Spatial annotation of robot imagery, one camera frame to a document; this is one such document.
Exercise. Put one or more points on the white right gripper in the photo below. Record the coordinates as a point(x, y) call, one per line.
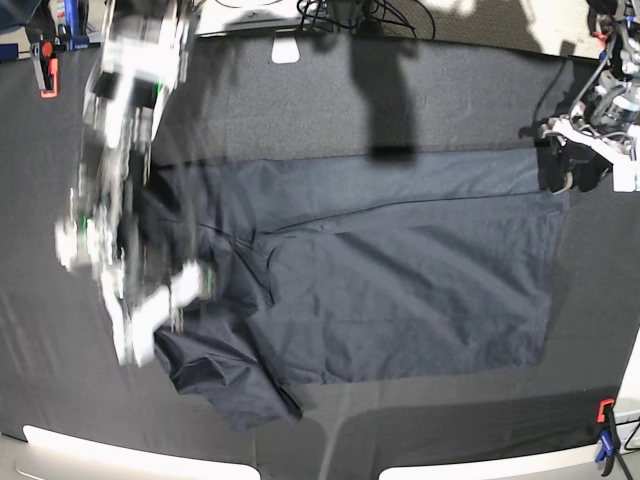
point(133, 327)

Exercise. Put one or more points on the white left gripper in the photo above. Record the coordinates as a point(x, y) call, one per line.
point(570, 157)

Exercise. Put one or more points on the dark grey t-shirt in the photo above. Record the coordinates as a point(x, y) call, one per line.
point(345, 270)

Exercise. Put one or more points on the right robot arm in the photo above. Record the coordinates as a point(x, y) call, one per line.
point(144, 59)

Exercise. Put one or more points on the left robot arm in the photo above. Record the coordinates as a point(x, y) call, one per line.
point(609, 99)

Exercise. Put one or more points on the black table cloth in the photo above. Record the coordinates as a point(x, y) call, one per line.
point(380, 98)

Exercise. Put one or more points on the red blue clamp near right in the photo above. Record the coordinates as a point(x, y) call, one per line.
point(610, 446)

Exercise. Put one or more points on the red clamp far left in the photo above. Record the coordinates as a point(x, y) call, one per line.
point(46, 68)

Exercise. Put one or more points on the blue clamp far left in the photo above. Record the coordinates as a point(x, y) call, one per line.
point(71, 23)

